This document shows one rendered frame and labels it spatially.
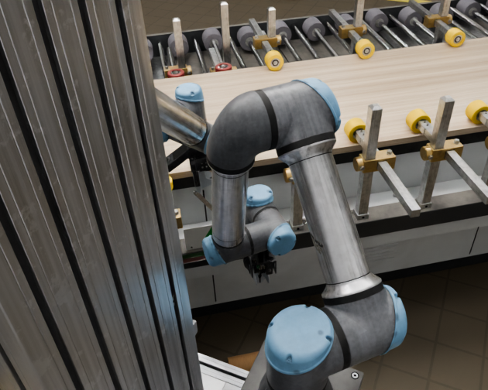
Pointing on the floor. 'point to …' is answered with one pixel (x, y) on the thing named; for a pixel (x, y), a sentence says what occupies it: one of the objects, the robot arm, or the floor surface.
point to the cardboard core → (244, 361)
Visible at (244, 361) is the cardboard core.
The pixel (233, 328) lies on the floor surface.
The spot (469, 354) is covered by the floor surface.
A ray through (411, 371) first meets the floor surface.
